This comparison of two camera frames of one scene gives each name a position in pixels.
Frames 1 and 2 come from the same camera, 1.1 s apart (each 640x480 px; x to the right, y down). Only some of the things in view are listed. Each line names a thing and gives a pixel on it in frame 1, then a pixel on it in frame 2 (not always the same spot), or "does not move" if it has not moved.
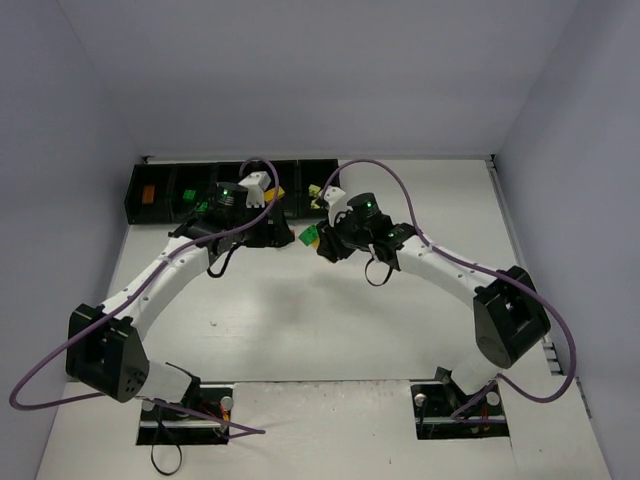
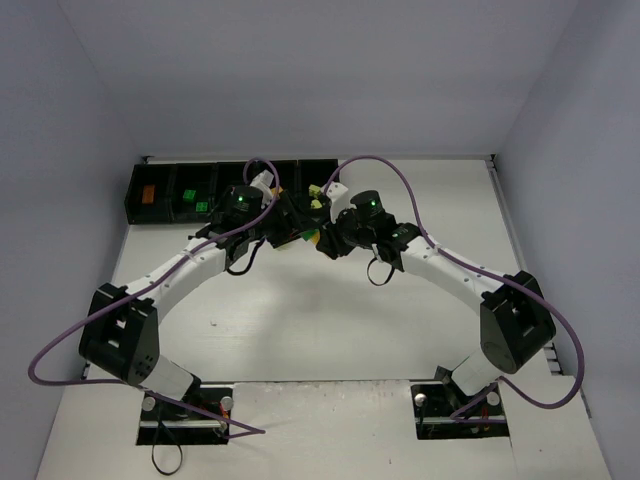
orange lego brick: [148, 193] does not move
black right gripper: [329, 245] does not move
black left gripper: [273, 232] -> [288, 220]
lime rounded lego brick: [313, 190] does not move
